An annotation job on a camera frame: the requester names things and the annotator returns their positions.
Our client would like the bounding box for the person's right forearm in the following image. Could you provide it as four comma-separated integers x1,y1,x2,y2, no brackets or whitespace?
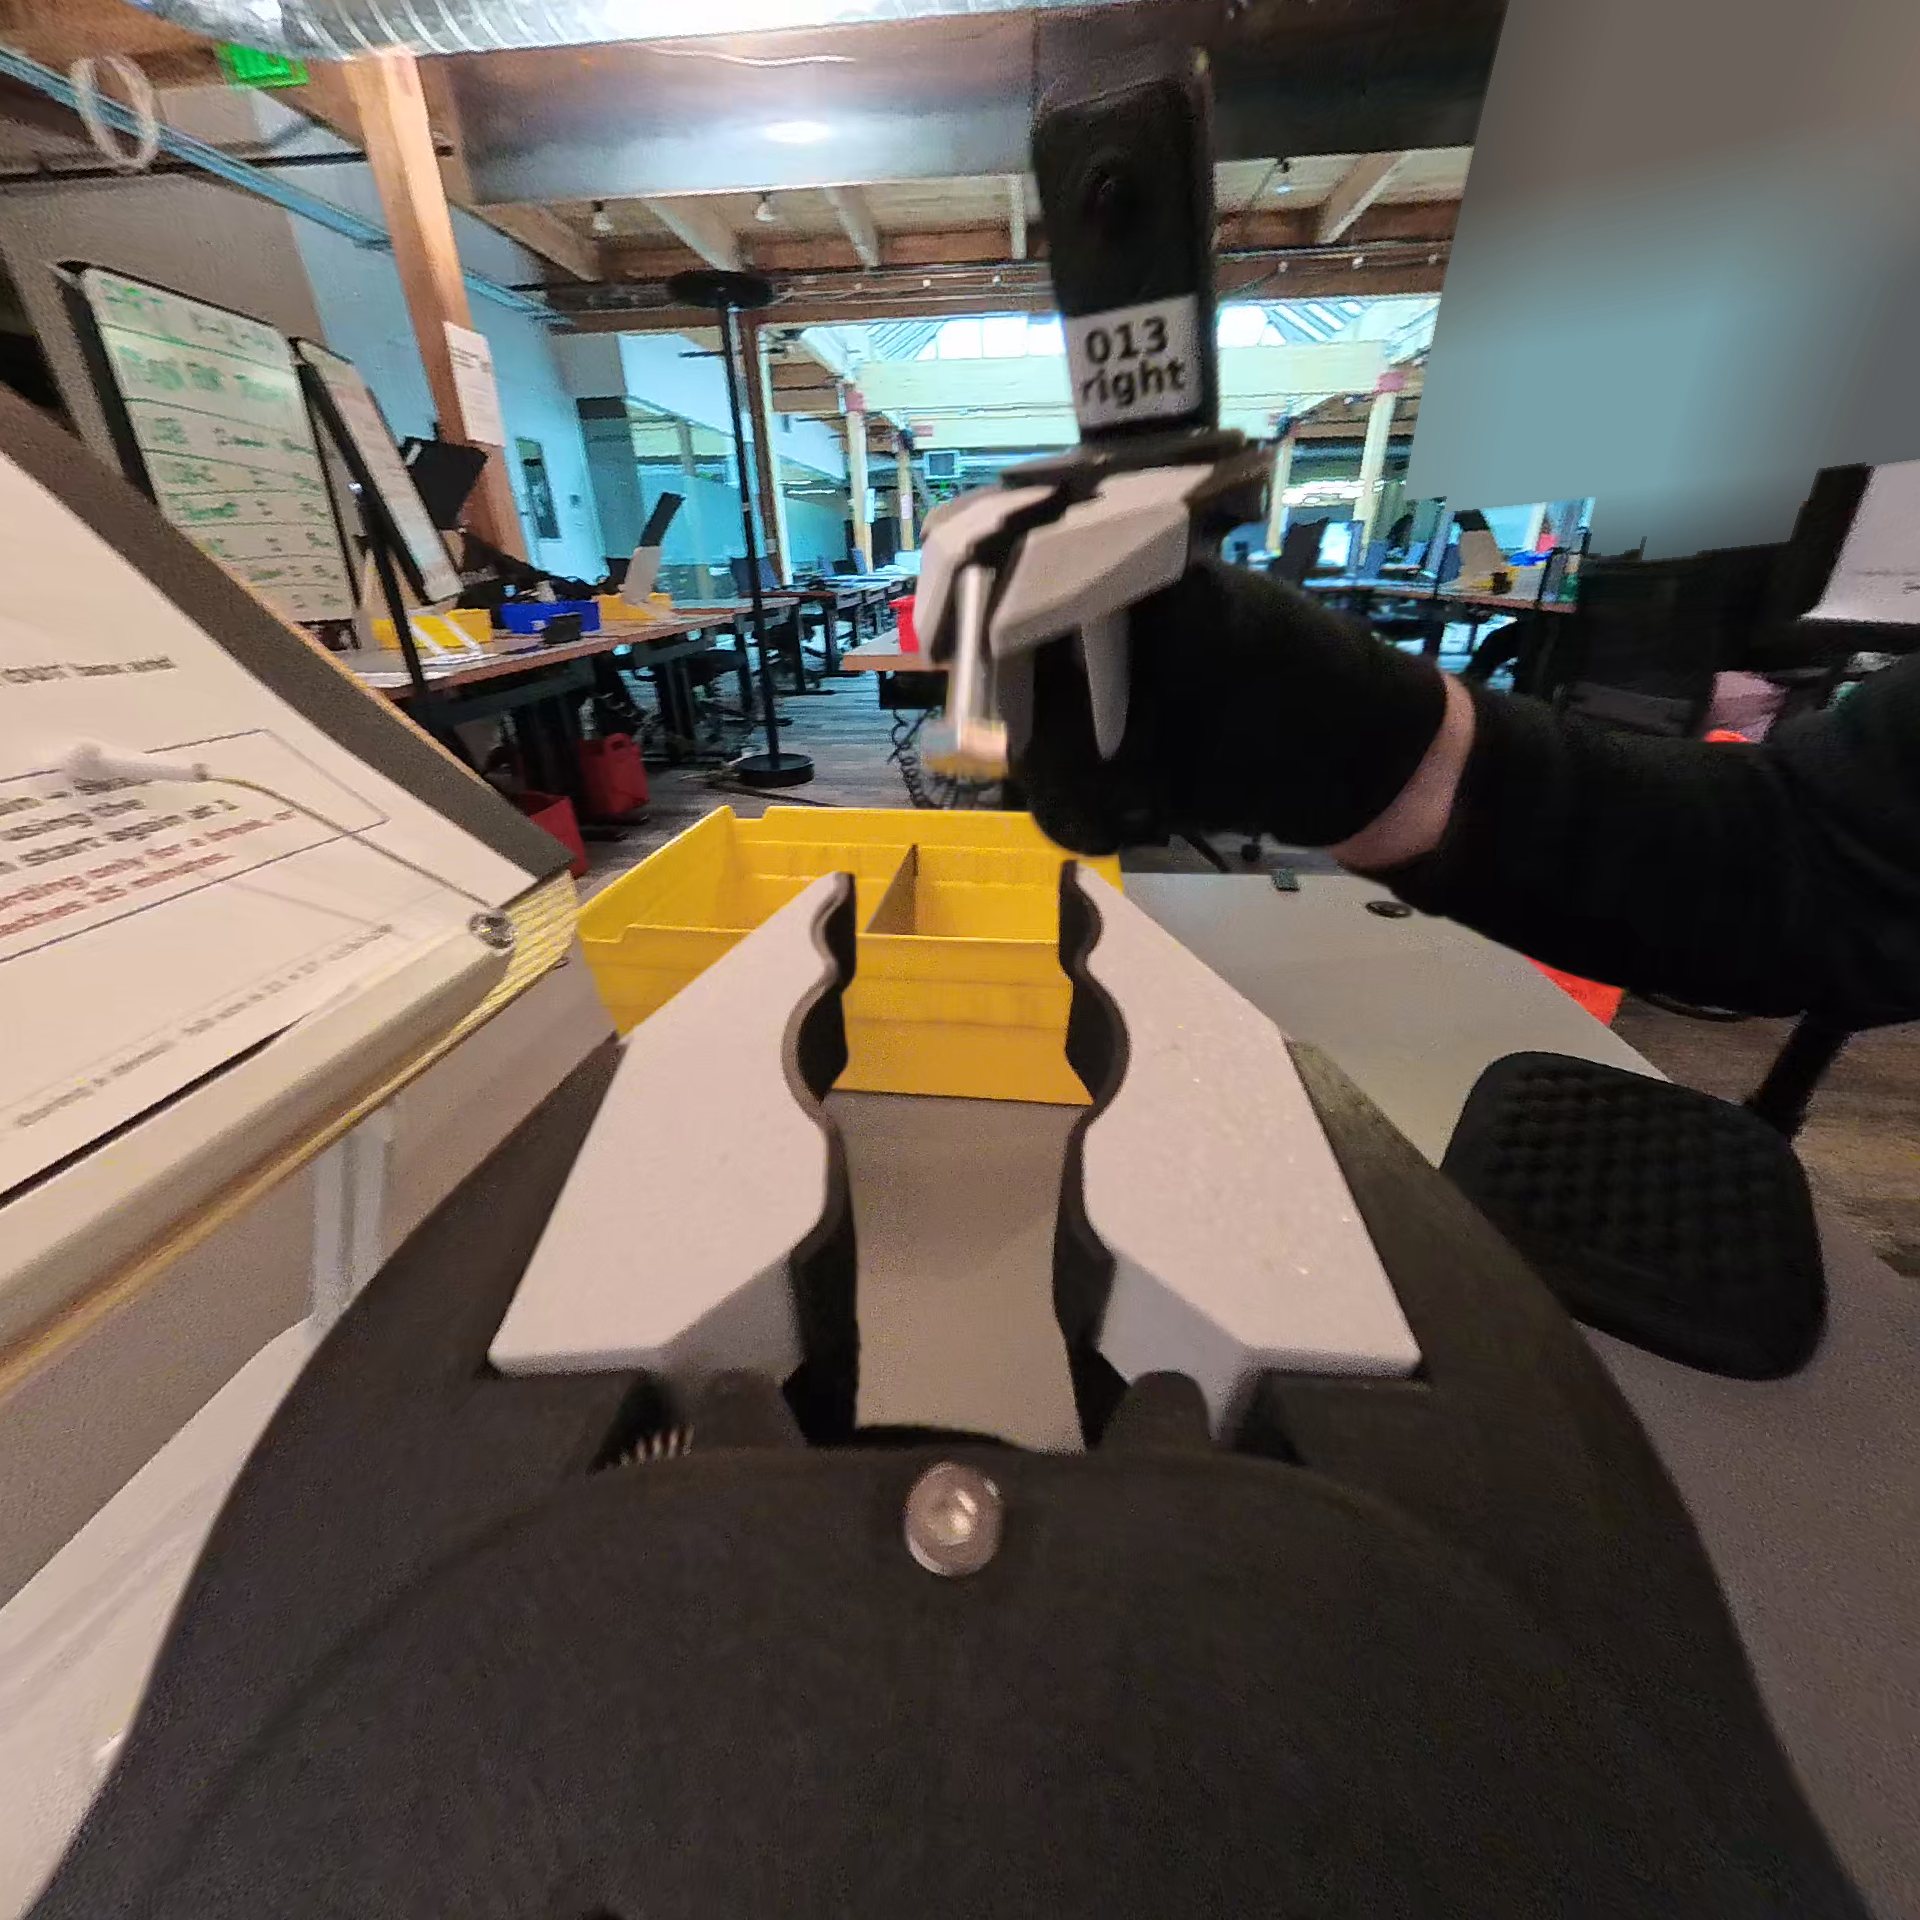
1328,661,1920,1030

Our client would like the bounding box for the printed instruction sheet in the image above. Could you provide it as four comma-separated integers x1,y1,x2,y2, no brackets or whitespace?
0,450,528,1202

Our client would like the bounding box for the white cable coil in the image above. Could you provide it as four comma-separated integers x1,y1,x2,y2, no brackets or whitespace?
73,57,159,170

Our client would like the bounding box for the paper notice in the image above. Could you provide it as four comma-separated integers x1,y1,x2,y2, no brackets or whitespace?
442,319,506,447

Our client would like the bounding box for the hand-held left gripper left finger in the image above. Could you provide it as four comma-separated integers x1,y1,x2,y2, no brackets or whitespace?
489,874,861,1436

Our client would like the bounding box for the yellow plastic bin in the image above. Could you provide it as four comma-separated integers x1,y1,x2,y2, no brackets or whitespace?
578,806,1121,1107

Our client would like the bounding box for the black office chair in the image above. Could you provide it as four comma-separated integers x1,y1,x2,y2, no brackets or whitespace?
1560,556,1801,737

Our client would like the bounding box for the person's right hand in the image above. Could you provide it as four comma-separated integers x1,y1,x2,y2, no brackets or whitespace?
1005,556,1479,864

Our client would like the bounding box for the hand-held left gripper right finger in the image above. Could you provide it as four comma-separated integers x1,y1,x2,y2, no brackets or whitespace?
1053,863,1424,1436

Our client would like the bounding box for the silver air duct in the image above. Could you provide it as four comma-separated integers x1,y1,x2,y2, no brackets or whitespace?
150,0,1039,55

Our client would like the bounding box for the wooden pillar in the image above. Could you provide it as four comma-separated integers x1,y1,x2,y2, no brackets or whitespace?
345,53,528,558

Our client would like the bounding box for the curved document stand board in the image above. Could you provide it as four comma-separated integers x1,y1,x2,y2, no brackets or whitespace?
0,382,589,1398

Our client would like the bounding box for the black floor lamp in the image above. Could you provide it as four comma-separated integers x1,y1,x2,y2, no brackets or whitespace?
667,271,812,789

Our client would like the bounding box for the large whiteboard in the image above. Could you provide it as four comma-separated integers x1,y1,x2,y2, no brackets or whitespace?
59,267,354,624

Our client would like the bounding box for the wire sheet clip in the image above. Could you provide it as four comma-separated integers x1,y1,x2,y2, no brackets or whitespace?
59,739,512,949

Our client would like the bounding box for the black chair armrest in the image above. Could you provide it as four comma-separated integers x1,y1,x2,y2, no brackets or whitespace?
1444,1052,1829,1378

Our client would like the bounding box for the silver hex bolt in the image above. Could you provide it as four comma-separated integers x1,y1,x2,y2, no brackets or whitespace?
946,558,1005,737

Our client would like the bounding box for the small easel board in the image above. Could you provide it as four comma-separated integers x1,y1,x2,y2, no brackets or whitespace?
293,337,458,602

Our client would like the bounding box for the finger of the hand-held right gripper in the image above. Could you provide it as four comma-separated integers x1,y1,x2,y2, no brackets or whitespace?
991,469,1199,762
914,477,1084,670

